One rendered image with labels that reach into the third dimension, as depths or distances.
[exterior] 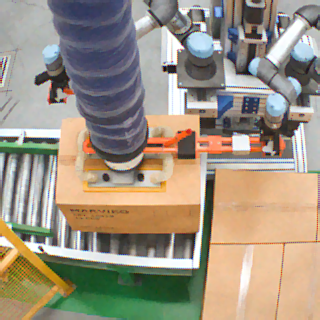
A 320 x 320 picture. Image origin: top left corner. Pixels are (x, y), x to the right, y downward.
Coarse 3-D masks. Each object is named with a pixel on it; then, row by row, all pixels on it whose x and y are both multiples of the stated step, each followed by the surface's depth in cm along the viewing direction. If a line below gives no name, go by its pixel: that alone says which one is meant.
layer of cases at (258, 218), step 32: (224, 192) 292; (256, 192) 291; (288, 192) 290; (224, 224) 285; (256, 224) 284; (288, 224) 283; (224, 256) 278; (256, 256) 277; (288, 256) 276; (224, 288) 271; (256, 288) 270; (288, 288) 268
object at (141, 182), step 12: (84, 168) 242; (96, 168) 242; (108, 168) 241; (144, 168) 241; (156, 168) 240; (108, 180) 238; (144, 180) 238; (120, 192) 238; (132, 192) 238; (144, 192) 238
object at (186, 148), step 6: (180, 132) 231; (192, 132) 231; (186, 138) 231; (192, 138) 231; (180, 144) 230; (186, 144) 230; (192, 144) 230; (180, 150) 229; (186, 150) 229; (192, 150) 229; (180, 156) 231; (186, 156) 231; (192, 156) 230
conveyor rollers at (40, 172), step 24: (0, 168) 302; (24, 168) 302; (0, 192) 299; (24, 192) 296; (48, 192) 297; (24, 216) 292; (48, 216) 290; (48, 240) 285; (96, 240) 284; (168, 240) 283; (192, 240) 283
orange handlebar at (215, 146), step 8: (208, 136) 231; (216, 136) 231; (88, 144) 234; (208, 144) 232; (216, 144) 229; (88, 152) 232; (200, 152) 230; (208, 152) 230; (216, 152) 230; (224, 152) 230
